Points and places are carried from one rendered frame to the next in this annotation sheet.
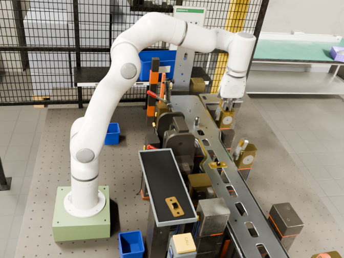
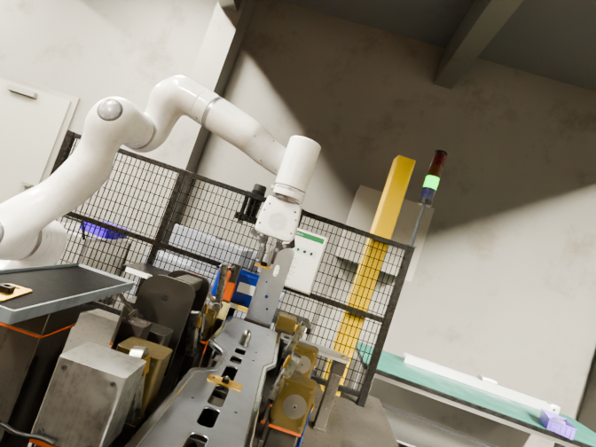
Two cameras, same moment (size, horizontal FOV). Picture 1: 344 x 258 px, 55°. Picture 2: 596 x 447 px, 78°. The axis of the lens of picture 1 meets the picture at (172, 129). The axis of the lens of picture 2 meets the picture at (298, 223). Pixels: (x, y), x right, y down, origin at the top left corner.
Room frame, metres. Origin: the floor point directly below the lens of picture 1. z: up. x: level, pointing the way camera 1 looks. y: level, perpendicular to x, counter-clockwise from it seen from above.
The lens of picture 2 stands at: (0.37, -0.58, 1.36)
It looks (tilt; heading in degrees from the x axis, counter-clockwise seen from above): 3 degrees up; 19
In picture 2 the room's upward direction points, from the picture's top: 19 degrees clockwise
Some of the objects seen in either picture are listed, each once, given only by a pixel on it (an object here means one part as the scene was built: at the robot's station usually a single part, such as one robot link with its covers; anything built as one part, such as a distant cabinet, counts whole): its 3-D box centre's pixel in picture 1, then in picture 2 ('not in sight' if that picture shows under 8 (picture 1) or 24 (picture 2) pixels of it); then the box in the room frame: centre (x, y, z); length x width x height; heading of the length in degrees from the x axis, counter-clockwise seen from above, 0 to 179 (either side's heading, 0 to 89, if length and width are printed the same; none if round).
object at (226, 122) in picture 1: (222, 132); (294, 395); (1.67, -0.32, 0.87); 0.12 x 0.07 x 0.35; 109
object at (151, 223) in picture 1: (158, 222); (5, 411); (0.88, 0.00, 0.92); 0.10 x 0.08 x 0.45; 19
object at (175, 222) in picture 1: (165, 182); (53, 285); (0.88, 0.00, 1.16); 0.37 x 0.14 x 0.02; 19
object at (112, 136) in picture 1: (111, 133); not in sight; (1.66, 0.38, 0.74); 0.11 x 0.10 x 0.09; 19
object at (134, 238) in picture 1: (130, 248); not in sight; (0.86, 0.10, 0.74); 0.11 x 0.10 x 0.09; 19
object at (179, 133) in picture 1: (170, 163); (151, 364); (1.23, -0.02, 0.94); 0.18 x 0.13 x 0.49; 19
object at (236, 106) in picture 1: (232, 116); (329, 393); (1.92, -0.40, 0.84); 0.05 x 0.05 x 0.29; 19
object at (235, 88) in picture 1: (233, 83); (280, 216); (1.25, -0.22, 1.42); 0.10 x 0.07 x 0.11; 107
